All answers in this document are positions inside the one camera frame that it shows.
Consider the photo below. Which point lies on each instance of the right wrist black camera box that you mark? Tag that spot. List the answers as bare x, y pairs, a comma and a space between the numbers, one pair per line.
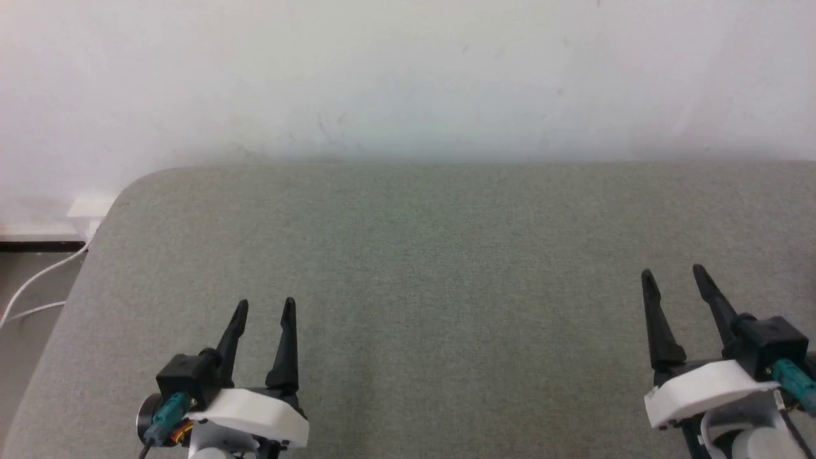
768, 341

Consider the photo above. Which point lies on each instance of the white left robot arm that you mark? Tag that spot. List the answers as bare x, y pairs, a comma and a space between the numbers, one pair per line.
207, 454

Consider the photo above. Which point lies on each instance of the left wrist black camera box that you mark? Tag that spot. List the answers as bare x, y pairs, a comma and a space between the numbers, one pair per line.
185, 376

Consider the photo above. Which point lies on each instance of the white wall socket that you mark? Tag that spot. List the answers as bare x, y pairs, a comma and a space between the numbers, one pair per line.
89, 207

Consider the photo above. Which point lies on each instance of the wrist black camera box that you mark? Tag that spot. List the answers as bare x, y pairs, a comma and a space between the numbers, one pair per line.
185, 376
768, 341

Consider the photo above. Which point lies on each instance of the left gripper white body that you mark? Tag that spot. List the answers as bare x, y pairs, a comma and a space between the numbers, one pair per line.
255, 417

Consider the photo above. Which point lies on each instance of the dark baseboard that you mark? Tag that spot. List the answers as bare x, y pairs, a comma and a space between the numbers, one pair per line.
38, 242

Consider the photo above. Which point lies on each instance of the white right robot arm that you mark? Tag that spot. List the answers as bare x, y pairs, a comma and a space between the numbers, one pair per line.
762, 445

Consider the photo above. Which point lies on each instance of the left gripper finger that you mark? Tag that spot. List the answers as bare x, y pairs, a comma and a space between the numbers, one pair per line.
287, 357
231, 341

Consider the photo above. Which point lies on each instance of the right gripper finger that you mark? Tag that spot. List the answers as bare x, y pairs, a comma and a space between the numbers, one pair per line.
660, 331
717, 303

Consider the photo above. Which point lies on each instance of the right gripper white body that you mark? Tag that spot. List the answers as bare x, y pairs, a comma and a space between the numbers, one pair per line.
707, 389

